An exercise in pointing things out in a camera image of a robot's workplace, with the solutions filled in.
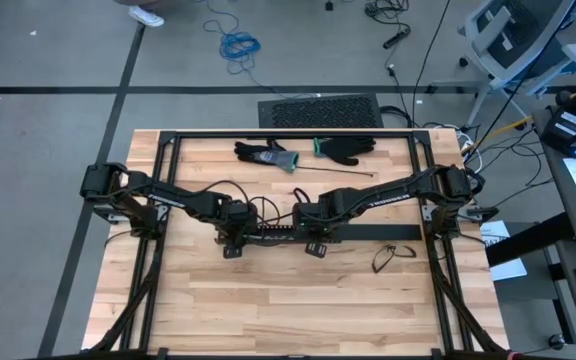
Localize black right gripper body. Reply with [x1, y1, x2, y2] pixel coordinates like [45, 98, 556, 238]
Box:
[290, 189, 350, 245]

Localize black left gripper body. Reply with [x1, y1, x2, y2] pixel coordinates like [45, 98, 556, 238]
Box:
[216, 198, 260, 247]

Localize black slotted cable duct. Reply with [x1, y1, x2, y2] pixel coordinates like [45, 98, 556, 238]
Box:
[215, 223, 342, 247]

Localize long straight black zip tie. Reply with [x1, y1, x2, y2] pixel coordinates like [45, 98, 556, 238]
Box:
[295, 165, 375, 178]

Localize black duct cover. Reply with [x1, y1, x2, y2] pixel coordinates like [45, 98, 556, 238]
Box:
[335, 223, 424, 243]

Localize clear safety glasses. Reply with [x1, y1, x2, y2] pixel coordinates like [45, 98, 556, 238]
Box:
[370, 243, 418, 275]

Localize black work glove green cuff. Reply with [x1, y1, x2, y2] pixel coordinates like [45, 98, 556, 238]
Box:
[313, 136, 378, 167]

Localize black perforated box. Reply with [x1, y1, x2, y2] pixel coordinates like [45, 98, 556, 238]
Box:
[257, 93, 385, 130]

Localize black power strip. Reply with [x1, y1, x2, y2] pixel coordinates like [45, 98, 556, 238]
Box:
[382, 27, 412, 51]

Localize white paper sheet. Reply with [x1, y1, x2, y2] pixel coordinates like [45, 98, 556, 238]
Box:
[478, 219, 529, 283]

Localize black desk beam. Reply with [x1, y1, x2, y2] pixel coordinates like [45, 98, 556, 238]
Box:
[484, 211, 576, 269]

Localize person's foot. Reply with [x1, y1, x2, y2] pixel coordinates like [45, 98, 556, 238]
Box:
[115, 0, 166, 28]

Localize dark grey desk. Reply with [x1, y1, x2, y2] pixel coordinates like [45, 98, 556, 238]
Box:
[531, 107, 576, 360]

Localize grey mesh office chair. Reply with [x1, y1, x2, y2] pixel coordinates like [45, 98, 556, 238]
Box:
[432, 0, 576, 129]

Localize black box white labels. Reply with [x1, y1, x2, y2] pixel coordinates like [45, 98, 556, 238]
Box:
[539, 105, 576, 154]

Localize blue floor cable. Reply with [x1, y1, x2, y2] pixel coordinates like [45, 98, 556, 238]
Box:
[190, 0, 319, 99]

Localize thin black hanging cable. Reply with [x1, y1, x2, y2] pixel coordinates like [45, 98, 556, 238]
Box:
[410, 0, 453, 129]

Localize yellow hanging cable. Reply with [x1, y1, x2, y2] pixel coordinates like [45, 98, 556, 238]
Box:
[470, 115, 537, 152]

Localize black coiled floor cable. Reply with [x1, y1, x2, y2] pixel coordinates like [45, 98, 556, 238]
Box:
[364, 0, 412, 31]

